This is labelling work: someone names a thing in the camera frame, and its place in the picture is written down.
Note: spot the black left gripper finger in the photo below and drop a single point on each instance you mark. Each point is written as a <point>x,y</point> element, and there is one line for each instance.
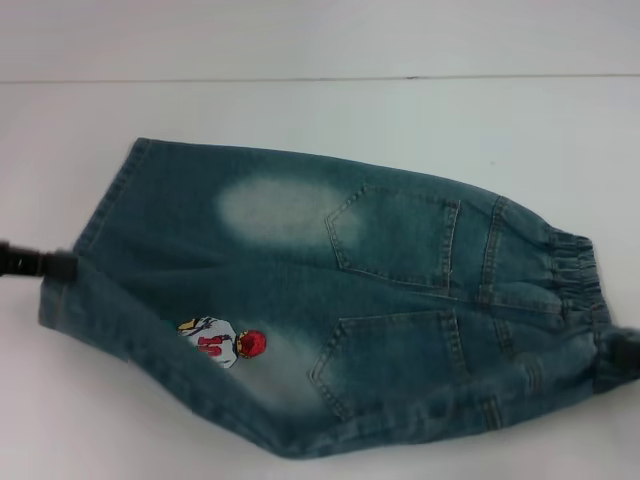
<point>60,265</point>

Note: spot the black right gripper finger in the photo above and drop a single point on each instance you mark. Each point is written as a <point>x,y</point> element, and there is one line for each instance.
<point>630,357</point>

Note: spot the blue denim shorts with print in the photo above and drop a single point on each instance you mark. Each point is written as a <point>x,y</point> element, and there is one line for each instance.
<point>350,280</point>

